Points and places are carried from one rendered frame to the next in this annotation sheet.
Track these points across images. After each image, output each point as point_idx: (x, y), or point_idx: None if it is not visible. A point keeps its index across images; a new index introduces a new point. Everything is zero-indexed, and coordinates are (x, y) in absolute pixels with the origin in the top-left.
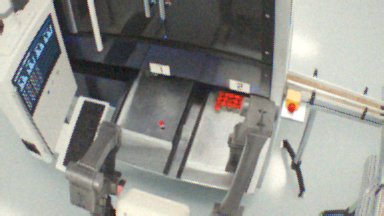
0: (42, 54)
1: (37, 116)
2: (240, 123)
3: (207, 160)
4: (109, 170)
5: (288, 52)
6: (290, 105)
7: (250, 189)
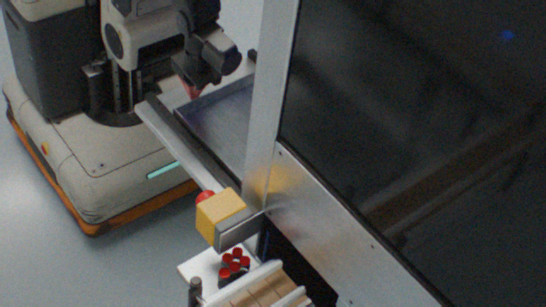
0: None
1: None
2: (231, 43)
3: (249, 95)
4: None
5: (327, 253)
6: (211, 192)
7: (145, 107)
